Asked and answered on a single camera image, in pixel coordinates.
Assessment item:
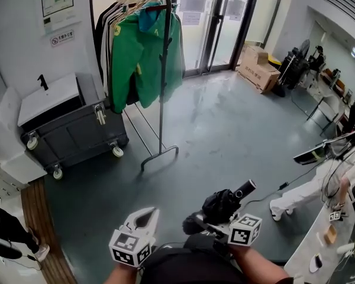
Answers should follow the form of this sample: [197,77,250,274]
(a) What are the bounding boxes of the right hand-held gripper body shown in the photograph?
[206,213,263,247]

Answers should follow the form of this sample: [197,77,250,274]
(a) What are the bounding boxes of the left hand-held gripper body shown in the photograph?
[108,217,156,268]

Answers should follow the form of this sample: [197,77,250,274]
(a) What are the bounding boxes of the black umbrella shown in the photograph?
[182,179,258,236]

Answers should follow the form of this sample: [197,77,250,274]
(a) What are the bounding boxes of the black metal coat rack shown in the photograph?
[117,0,180,173]

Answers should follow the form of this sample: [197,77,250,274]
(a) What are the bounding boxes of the person's right forearm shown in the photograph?
[227,243,291,284]

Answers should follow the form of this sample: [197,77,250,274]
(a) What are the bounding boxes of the person's left forearm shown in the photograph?
[103,264,140,284]

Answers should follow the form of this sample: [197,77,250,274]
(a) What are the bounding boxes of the person's black top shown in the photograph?
[138,234,247,284]

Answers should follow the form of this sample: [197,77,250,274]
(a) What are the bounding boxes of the white caster wheel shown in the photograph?
[109,142,124,159]
[93,104,107,126]
[51,164,64,180]
[26,131,39,151]

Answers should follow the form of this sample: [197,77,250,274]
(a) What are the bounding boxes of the white counter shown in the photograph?
[283,199,355,284]

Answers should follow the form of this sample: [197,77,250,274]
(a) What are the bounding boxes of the black and white dish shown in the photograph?
[309,253,324,273]

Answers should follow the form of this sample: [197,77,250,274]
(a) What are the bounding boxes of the small wooden box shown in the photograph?
[324,225,338,246]

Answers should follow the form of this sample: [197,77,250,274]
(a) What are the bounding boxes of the grey overturned wheeled cart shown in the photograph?
[20,73,130,177]

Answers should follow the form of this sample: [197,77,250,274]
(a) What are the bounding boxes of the black round bag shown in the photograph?
[0,237,23,260]

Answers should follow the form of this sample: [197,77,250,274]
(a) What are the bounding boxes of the white drawer unit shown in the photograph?
[0,155,30,201]

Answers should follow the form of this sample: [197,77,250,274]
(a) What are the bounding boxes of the white sink top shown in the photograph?
[17,72,84,127]

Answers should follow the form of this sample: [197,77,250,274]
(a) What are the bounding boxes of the green hooded jacket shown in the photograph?
[109,0,185,114]

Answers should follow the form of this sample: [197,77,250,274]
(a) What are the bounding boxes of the black office chair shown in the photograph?
[341,100,355,134]

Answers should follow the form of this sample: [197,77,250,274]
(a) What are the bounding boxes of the white long desk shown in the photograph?
[306,69,355,136]

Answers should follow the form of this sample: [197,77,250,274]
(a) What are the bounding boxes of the white cabinet block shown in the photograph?
[0,86,48,186]

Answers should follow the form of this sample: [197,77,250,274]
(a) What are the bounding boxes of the large cardboard box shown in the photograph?
[237,44,282,95]

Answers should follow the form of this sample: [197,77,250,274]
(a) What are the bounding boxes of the black faucet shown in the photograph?
[37,74,50,92]

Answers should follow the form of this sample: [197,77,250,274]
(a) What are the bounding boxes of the black hand trolley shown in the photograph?
[279,50,311,91]

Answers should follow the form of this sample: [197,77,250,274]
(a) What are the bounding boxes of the white hanging garment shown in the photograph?
[102,0,128,98]

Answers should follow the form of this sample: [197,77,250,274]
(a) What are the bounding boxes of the glass double door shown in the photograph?
[170,0,263,74]

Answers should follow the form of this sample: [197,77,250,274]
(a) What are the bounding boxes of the black hanging garment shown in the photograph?
[94,2,115,79]

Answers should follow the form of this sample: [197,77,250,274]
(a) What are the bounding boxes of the black standing fan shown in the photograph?
[295,38,311,59]

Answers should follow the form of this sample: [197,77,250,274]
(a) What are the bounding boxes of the small paper notice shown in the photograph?
[183,11,202,27]

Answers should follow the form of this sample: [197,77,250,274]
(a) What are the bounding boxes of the tall paper notice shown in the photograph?
[227,0,247,22]

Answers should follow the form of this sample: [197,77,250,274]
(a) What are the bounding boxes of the large paper notice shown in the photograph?
[179,0,208,13]

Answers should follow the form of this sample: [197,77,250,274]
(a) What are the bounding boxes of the black floor cable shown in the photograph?
[241,170,323,208]

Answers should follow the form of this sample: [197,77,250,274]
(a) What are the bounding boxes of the small red-ring wall sign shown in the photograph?
[50,30,75,48]

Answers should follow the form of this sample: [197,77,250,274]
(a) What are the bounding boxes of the blue and white wall poster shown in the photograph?
[40,0,76,37]

